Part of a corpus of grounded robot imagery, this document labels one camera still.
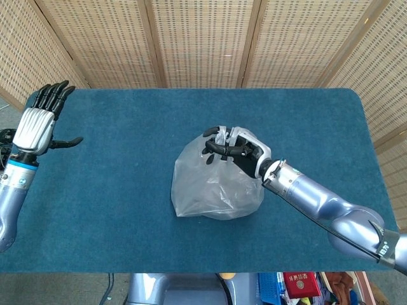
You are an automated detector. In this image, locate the black floor cable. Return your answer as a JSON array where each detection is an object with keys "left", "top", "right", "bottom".
[{"left": 100, "top": 273, "right": 116, "bottom": 301}]

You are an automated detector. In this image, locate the brown cloth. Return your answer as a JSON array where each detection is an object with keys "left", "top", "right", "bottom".
[{"left": 326, "top": 272, "right": 359, "bottom": 300}]

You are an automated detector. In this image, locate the black floor equipment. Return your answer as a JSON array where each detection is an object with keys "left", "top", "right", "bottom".
[{"left": 0, "top": 128, "right": 17, "bottom": 170}]

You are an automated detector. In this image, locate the woven bamboo folding screen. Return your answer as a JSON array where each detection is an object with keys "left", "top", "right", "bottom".
[{"left": 0, "top": 0, "right": 407, "bottom": 229}]

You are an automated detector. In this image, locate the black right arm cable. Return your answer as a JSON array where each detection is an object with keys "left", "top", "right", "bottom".
[{"left": 261, "top": 160, "right": 384, "bottom": 264}]

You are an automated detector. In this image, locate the clear plastic bag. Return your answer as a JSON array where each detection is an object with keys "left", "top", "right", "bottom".
[{"left": 172, "top": 125, "right": 265, "bottom": 221}]

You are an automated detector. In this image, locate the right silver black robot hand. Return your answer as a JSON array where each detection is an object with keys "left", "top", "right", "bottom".
[{"left": 202, "top": 126, "right": 273, "bottom": 180}]

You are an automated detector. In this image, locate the silver-blue robot torso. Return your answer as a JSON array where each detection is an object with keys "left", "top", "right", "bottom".
[{"left": 126, "top": 273, "right": 259, "bottom": 305}]

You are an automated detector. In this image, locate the red booklet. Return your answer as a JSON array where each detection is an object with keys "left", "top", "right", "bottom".
[{"left": 282, "top": 271, "right": 321, "bottom": 300}]

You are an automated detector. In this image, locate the grey strap on right arm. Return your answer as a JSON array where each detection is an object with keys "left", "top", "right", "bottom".
[{"left": 368, "top": 219, "right": 401, "bottom": 268}]

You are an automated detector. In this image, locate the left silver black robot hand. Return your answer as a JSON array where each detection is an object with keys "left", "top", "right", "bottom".
[{"left": 12, "top": 79, "right": 85, "bottom": 157}]

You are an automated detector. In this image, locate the blue plastic basket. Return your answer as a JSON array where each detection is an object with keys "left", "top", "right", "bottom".
[{"left": 258, "top": 272, "right": 284, "bottom": 305}]

